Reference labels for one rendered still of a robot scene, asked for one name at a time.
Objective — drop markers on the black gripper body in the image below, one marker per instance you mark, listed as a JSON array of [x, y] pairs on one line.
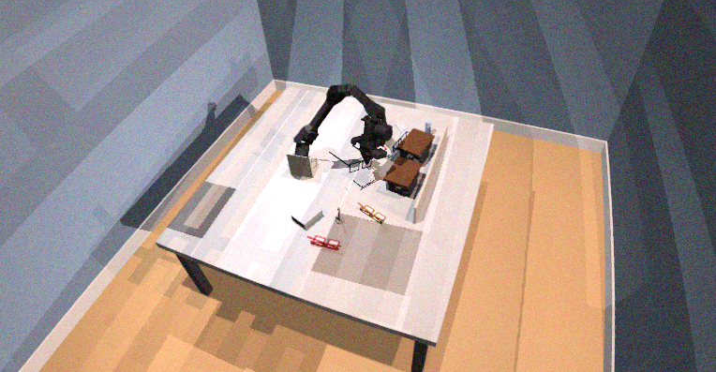
[[369, 142]]

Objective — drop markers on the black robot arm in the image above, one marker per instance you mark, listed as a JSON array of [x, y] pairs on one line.
[[376, 124]]

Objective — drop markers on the dark red glasses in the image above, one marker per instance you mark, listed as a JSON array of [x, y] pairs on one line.
[[319, 241]]

